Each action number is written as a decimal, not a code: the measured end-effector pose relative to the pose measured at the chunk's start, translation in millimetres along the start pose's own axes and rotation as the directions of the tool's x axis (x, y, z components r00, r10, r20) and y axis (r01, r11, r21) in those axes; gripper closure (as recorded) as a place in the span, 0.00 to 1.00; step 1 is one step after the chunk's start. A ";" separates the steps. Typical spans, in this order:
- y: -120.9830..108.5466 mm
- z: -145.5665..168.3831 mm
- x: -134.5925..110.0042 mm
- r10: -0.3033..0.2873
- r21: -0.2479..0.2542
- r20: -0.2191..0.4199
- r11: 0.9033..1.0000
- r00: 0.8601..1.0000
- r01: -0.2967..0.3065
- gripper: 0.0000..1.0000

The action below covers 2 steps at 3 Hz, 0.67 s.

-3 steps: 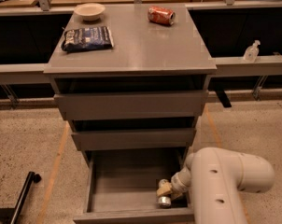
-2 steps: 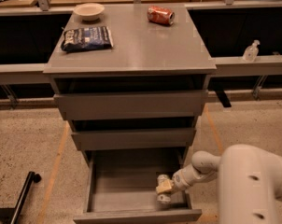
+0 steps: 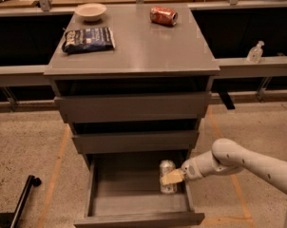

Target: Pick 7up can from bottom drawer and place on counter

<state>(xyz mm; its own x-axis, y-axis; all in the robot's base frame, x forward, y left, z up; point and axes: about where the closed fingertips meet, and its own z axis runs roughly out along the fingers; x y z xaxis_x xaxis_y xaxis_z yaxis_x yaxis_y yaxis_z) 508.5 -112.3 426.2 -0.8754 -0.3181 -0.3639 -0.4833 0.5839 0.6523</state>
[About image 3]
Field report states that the dark blue chip bag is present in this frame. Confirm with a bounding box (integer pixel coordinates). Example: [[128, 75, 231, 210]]
[[62, 27, 115, 54]]

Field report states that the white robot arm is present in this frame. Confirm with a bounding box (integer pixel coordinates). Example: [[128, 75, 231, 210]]
[[160, 138, 287, 228]]

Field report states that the grey drawer cabinet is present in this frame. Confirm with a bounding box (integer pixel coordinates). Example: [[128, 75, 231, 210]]
[[45, 4, 220, 162]]

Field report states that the grey middle drawer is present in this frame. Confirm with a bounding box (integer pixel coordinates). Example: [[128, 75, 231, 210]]
[[72, 130, 199, 154]]

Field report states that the black bracket under rail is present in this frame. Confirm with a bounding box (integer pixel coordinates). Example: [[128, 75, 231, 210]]
[[219, 91, 235, 110]]

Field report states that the green silver 7up can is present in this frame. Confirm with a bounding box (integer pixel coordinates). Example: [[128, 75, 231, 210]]
[[160, 160, 178, 195]]

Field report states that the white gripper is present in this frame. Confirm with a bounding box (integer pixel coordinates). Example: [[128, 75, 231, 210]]
[[160, 158, 202, 185]]

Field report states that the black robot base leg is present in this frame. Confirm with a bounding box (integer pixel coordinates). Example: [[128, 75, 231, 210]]
[[0, 175, 42, 228]]

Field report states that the white ceramic bowl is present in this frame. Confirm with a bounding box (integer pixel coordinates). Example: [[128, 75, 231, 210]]
[[75, 3, 106, 22]]

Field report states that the clear sanitizer pump bottle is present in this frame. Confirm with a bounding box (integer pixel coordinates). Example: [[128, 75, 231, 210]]
[[246, 41, 264, 64]]

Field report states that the grey open bottom drawer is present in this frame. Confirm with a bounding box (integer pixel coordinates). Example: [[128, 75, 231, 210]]
[[74, 151, 204, 228]]

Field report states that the red soda can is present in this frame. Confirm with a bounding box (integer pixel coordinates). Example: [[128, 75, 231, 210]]
[[150, 6, 178, 27]]

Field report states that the grey metal rail frame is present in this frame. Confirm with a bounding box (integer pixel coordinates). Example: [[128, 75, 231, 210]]
[[0, 4, 287, 86]]

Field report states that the grey top drawer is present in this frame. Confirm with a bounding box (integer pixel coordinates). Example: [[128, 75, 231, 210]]
[[55, 92, 211, 123]]

